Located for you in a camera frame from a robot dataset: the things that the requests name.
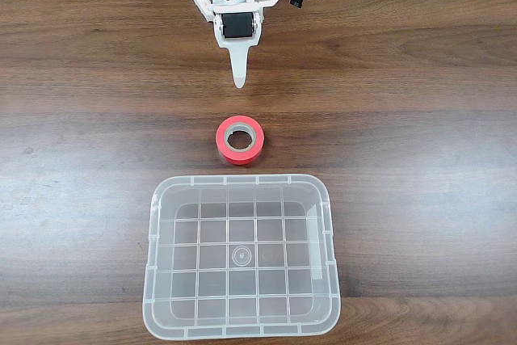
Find red tape roll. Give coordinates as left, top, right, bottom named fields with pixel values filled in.
left=214, top=115, right=266, bottom=167

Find clear plastic box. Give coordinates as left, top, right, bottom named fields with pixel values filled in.
left=141, top=174, right=343, bottom=341

